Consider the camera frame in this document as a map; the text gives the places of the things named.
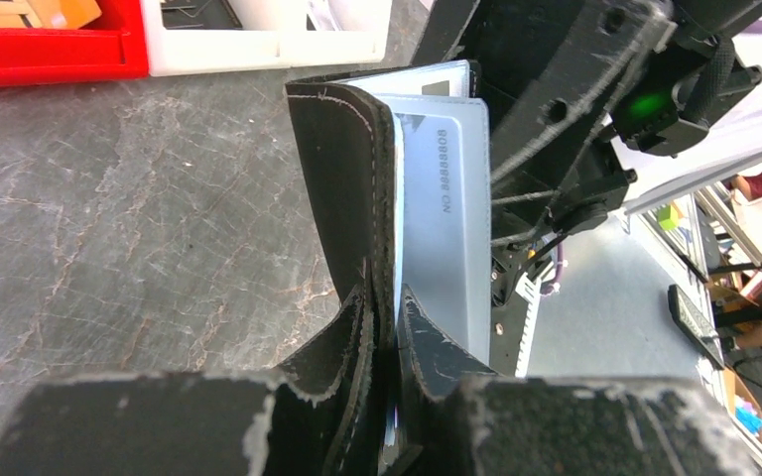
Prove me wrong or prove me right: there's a stack of gold credit cards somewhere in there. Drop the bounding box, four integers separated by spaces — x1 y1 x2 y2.
0 0 102 30

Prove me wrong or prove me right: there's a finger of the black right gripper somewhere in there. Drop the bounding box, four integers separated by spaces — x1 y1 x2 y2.
410 0 480 66

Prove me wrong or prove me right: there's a red plastic bin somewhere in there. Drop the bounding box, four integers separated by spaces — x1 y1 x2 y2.
0 0 149 87

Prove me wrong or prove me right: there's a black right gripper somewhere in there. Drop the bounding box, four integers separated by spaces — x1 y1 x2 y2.
479 1 674 376

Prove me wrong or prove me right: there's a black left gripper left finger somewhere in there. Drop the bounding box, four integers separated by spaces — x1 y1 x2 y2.
0 286 375 475

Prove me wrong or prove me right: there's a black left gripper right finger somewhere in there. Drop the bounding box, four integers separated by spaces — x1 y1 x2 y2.
395 289 759 475

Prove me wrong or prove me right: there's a black wallet in bin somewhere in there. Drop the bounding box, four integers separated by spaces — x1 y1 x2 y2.
160 0 243 30

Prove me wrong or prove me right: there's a white plastic bin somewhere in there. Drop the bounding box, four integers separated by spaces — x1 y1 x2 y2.
278 1 392 66
140 1 280 77

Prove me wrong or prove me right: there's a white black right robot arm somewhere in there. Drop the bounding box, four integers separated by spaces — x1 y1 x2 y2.
412 1 762 376

